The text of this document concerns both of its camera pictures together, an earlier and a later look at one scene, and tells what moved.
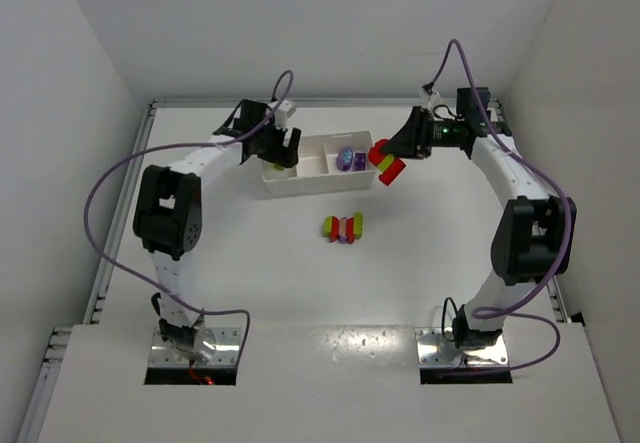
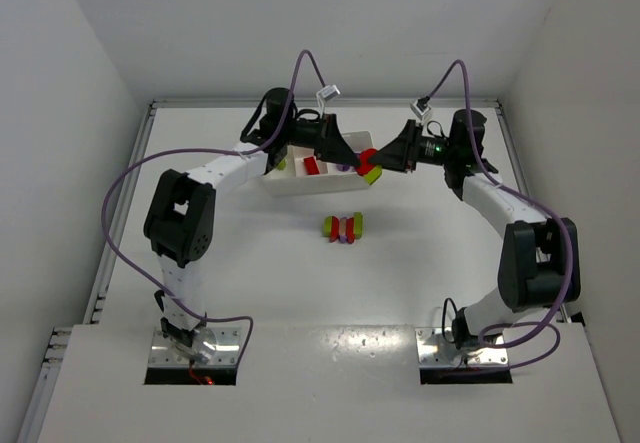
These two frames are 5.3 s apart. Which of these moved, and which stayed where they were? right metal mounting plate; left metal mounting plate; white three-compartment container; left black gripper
Moved: left black gripper
Stayed: white three-compartment container; right metal mounting plate; left metal mounting plate
